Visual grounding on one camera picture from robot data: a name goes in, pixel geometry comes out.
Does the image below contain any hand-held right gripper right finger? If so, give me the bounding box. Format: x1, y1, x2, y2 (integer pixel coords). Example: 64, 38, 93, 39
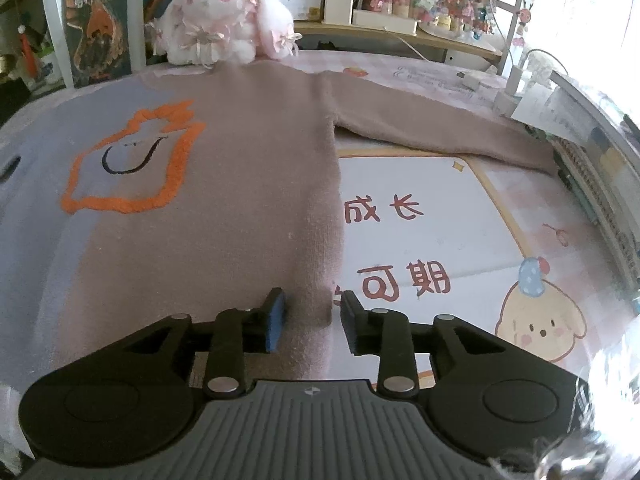
339, 290, 507, 401

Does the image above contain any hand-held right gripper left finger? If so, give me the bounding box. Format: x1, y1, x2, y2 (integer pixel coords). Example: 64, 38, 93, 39
122, 287, 288, 401

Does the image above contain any pink printed table mat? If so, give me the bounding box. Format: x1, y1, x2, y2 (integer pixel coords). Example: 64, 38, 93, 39
0, 50, 640, 411

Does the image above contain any white charger plug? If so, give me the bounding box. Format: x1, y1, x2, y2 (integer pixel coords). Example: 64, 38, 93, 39
494, 91, 522, 117

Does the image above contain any white power adapter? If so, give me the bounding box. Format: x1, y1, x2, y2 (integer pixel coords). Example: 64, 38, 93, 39
461, 72, 497, 93

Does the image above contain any white paper sheet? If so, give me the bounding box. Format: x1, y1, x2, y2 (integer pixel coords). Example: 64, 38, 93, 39
511, 81, 577, 137

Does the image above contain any stack of notebooks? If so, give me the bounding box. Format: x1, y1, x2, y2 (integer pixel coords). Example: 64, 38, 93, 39
549, 70, 640, 293

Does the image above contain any wooden shelf board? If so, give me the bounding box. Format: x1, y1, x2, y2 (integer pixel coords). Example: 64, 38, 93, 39
292, 20, 504, 62

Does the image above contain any white flat tray box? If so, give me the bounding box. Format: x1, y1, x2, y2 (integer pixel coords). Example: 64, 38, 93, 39
352, 8, 422, 37

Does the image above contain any pink white plush toy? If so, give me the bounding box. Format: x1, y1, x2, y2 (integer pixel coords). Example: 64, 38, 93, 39
150, 0, 304, 67

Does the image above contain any white open box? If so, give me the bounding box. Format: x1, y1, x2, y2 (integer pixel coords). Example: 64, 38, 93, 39
324, 0, 357, 26

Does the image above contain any white card box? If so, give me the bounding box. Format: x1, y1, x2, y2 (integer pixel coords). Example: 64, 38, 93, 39
277, 0, 325, 22

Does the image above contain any cluster of small figurines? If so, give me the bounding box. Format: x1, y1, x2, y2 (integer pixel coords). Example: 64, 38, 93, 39
419, 0, 503, 41

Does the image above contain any dark wizard print book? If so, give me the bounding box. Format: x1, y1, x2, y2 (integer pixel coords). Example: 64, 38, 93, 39
64, 0, 134, 90

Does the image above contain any red tassel charm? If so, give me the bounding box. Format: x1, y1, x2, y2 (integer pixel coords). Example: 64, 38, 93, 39
18, 24, 38, 78

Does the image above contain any white cable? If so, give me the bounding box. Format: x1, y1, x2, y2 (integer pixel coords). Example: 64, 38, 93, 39
480, 0, 571, 96

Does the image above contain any white frame post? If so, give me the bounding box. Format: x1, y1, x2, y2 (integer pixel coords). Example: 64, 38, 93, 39
36, 0, 77, 89

